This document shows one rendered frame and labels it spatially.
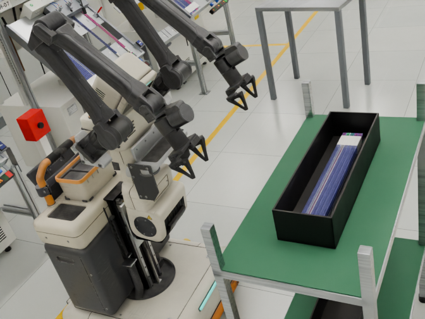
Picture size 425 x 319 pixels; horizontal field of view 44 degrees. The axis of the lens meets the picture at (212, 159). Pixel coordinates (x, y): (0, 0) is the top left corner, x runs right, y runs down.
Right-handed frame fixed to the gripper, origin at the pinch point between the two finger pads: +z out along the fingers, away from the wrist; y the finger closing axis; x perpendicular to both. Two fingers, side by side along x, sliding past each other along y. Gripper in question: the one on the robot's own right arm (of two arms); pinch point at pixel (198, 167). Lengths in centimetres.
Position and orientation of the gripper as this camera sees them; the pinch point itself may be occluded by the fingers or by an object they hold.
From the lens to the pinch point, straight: 163.2
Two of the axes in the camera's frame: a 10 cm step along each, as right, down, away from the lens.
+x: -7.0, 3.2, 6.4
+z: 5.8, 7.7, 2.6
